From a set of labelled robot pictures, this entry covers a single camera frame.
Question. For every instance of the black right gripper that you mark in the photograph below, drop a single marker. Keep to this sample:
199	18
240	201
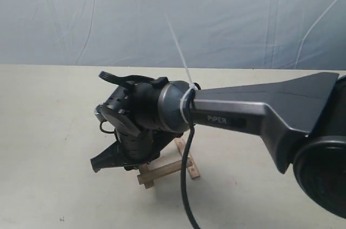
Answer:
130	152

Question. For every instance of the plain wooden stick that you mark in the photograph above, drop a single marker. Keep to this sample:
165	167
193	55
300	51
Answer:
163	171

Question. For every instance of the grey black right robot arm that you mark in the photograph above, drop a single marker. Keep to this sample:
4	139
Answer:
301	122

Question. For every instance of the blue-grey backdrop cloth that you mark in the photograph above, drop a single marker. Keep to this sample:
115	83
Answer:
250	34

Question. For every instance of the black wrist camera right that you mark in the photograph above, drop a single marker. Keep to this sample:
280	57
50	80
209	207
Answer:
98	114

